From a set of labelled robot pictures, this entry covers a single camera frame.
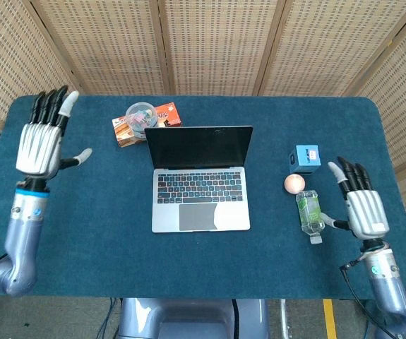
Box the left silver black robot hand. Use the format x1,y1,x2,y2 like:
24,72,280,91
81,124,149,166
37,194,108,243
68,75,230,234
15,85,93,178

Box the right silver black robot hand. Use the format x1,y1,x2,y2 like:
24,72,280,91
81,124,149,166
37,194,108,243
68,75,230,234
318,156,390,242

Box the silver grey laptop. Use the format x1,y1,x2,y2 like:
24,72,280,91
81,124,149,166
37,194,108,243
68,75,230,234
143,125,254,234

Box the woven rattan wall panels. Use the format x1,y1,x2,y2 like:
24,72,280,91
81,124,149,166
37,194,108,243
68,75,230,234
0,0,406,280

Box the clear bottle with green label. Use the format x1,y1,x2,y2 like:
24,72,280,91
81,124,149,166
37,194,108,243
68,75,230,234
295,190,326,245

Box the peach coloured ball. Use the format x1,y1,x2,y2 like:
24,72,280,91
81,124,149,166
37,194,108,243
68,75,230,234
284,173,306,194

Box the light blue cube box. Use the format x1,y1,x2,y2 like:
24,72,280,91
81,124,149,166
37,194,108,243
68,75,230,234
289,144,321,175

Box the teal table cloth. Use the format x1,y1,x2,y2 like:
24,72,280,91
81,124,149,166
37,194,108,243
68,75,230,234
0,95,406,301

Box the clear plastic jar of clips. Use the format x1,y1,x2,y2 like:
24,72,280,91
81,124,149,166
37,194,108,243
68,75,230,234
125,102,160,139

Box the yellow floor tape strip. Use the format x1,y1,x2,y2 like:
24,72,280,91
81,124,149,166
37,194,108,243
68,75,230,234
323,299,338,339

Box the orange snack carton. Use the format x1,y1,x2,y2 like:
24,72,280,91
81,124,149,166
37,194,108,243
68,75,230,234
111,102,184,148

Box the silver table leg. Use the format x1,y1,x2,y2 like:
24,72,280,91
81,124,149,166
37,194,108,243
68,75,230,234
279,299,291,339

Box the blue-grey robot torso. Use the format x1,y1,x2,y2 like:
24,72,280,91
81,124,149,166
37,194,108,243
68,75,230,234
117,298,270,339

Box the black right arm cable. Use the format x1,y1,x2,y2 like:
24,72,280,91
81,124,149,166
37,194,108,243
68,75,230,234
340,256,398,339

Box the blue floor cable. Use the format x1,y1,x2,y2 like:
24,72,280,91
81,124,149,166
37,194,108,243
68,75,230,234
98,298,119,339

